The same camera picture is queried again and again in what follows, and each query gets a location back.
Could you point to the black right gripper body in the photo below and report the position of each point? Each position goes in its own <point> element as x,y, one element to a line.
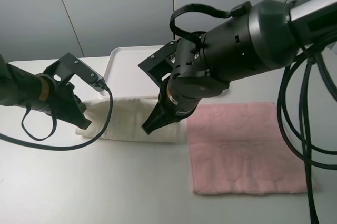
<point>174,106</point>

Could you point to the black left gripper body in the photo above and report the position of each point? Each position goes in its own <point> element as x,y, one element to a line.
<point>58,98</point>

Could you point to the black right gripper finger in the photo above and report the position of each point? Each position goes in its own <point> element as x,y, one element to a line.
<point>158,118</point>

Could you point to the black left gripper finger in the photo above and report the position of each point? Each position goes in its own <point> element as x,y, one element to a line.
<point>73,114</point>

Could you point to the white towel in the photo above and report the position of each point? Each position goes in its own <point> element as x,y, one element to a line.
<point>125,124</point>

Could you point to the pink towel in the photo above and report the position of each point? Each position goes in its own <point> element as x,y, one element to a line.
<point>238,149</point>

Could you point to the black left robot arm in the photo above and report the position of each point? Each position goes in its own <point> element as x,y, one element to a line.
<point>20,88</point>

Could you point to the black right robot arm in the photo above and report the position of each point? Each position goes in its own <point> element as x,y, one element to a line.
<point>252,40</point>

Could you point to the white plastic tray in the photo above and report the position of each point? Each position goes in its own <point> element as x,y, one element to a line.
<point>123,76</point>

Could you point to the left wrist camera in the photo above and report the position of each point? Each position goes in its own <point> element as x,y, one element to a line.
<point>68,66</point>

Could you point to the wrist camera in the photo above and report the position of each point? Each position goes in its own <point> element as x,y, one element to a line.
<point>159,63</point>
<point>68,66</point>

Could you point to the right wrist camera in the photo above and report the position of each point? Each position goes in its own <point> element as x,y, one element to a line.
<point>159,63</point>

